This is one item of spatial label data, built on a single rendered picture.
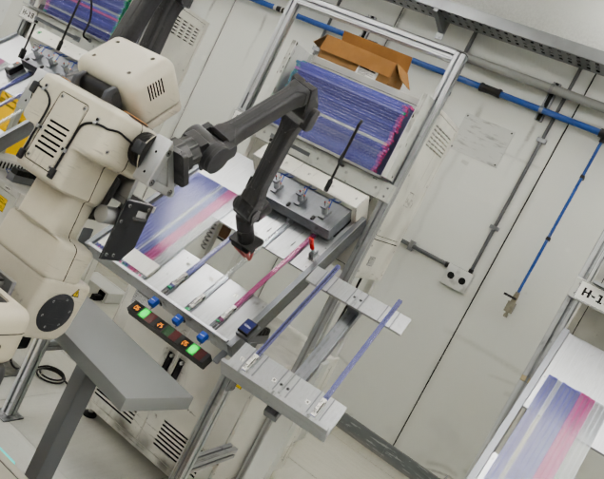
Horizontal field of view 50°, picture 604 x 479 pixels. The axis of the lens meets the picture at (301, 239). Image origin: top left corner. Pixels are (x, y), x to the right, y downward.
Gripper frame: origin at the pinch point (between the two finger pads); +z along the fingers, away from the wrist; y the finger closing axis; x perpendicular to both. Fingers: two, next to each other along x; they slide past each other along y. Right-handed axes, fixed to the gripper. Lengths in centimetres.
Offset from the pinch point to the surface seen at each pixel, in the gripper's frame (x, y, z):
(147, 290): 30.6, 16.7, 1.0
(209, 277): 14.4, 4.3, 0.7
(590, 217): -177, -74, 73
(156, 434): 49, 7, 61
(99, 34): -51, 135, -14
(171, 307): 30.7, 5.5, 1.0
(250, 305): 14.6, -14.1, 0.6
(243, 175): -31.8, 30.6, 1.3
